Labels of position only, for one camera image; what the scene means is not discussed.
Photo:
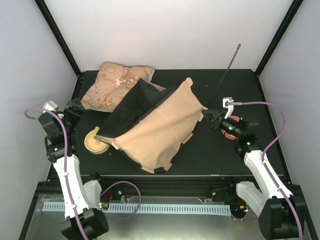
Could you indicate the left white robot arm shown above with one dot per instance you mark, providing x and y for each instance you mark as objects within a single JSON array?
[{"x": 84, "y": 219}]

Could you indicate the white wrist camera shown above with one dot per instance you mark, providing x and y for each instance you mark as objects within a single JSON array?
[
  {"x": 227, "y": 103},
  {"x": 53, "y": 107}
]

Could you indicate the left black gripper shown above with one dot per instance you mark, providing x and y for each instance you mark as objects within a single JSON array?
[{"x": 80, "y": 109}]

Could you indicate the black tent pole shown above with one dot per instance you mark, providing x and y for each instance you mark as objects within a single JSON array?
[{"x": 225, "y": 73}]

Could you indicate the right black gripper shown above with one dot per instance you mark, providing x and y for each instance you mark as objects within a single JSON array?
[{"x": 216, "y": 121}]

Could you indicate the beige fabric pet tent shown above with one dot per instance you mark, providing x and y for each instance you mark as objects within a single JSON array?
[{"x": 149, "y": 125}]

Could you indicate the pink pet bowl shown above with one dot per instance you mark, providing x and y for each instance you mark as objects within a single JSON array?
[{"x": 229, "y": 133}]

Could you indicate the left black frame post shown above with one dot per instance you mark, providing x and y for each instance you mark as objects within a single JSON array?
[{"x": 48, "y": 17}]

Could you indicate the right black frame post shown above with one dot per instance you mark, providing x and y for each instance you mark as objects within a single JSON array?
[{"x": 285, "y": 23}]

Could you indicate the floral beige cushion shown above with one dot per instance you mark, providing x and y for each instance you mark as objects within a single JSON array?
[{"x": 112, "y": 83}]

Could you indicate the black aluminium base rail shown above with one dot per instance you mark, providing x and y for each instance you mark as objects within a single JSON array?
[{"x": 220, "y": 189}]

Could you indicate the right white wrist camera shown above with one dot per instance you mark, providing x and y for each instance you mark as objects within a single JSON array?
[{"x": 227, "y": 103}]

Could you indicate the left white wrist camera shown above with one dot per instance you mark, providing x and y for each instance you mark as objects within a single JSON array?
[{"x": 53, "y": 107}]

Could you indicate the black frame post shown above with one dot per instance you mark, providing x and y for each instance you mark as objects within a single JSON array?
[
  {"x": 48, "y": 17},
  {"x": 285, "y": 23}
]

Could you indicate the yellow pet bowl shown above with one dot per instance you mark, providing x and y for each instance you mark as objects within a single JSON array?
[{"x": 94, "y": 146}]

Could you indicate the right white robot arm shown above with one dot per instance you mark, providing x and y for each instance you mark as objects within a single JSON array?
[{"x": 280, "y": 213}]

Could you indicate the small green circuit board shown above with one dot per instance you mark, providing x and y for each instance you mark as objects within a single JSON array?
[{"x": 104, "y": 206}]

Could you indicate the light blue slotted cable duct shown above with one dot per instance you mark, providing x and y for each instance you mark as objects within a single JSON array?
[{"x": 178, "y": 209}]

